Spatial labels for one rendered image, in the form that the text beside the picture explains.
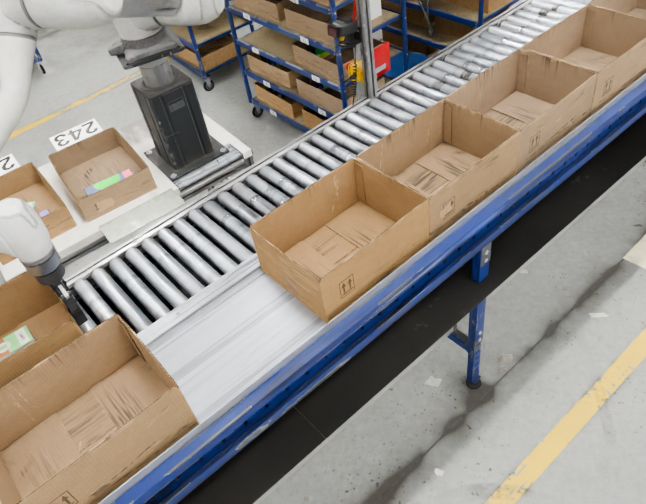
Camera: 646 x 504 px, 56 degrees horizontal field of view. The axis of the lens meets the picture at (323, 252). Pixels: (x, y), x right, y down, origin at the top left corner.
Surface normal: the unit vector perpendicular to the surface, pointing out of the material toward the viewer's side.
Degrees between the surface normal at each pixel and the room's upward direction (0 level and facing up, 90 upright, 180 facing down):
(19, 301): 89
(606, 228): 0
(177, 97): 90
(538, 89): 89
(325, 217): 89
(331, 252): 0
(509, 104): 1
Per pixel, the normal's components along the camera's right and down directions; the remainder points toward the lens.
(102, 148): 0.55, 0.51
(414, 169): -0.14, -0.70
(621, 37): -0.76, 0.52
